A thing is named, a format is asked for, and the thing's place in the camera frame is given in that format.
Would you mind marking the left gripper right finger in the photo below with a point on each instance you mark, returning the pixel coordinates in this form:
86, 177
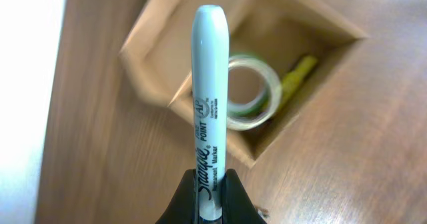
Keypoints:
236, 204

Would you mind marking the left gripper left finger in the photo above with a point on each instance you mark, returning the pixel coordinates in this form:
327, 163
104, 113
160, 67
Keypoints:
182, 205

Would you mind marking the white masking tape roll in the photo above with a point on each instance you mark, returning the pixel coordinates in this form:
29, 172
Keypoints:
272, 92

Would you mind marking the green tape roll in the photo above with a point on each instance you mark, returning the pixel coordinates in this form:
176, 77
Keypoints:
248, 88

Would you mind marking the black and white marker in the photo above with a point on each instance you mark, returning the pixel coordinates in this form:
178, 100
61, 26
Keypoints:
209, 66

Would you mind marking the cardboard box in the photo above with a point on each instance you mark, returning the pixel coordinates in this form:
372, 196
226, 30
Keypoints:
157, 56

